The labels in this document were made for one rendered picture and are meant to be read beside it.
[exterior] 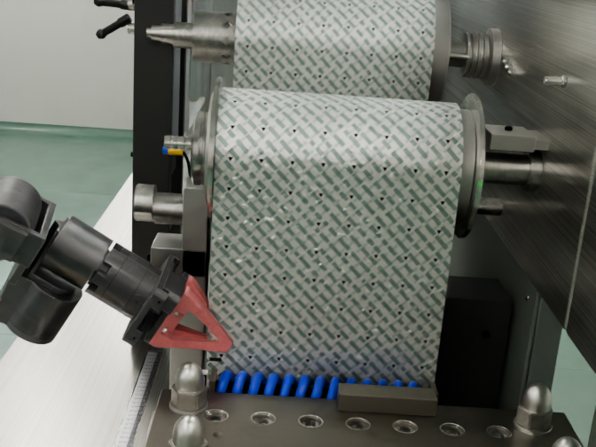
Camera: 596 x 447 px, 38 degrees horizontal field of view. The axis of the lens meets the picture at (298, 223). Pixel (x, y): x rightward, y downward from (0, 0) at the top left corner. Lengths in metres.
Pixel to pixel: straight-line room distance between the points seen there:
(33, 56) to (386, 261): 5.92
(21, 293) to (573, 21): 0.58
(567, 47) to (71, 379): 0.72
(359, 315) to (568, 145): 0.26
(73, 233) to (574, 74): 0.49
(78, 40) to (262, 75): 5.56
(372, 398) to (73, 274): 0.31
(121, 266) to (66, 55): 5.79
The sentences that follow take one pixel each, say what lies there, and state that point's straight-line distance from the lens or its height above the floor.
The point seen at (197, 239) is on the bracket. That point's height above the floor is 1.15.
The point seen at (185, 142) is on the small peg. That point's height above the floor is 1.26.
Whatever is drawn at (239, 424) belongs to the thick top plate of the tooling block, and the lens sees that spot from 0.83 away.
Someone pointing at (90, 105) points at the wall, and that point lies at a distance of 6.64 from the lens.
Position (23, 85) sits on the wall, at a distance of 6.74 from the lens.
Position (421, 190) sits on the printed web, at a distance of 0.84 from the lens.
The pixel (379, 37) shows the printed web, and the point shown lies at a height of 1.36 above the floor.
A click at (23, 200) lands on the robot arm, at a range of 0.86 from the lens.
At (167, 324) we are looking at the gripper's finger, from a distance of 0.88.
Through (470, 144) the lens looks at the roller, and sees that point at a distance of 0.86.
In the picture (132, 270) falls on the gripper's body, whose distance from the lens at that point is 0.86.
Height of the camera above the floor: 1.45
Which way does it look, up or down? 18 degrees down
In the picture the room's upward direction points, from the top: 4 degrees clockwise
